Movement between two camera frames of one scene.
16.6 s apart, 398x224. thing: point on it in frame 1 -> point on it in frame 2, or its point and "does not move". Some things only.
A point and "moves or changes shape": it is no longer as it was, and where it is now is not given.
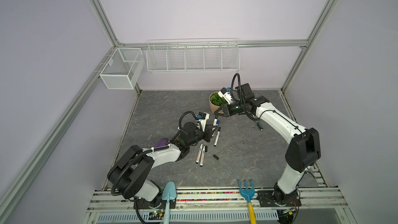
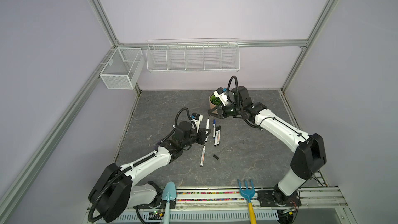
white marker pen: x=199 y=153 moves or changes shape
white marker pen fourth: x=202 y=156 does not move
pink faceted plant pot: x=213 y=107 does not move
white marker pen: x=215 y=120 -> x=216 y=136
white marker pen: x=217 y=136 does not move
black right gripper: x=225 y=111 does not move
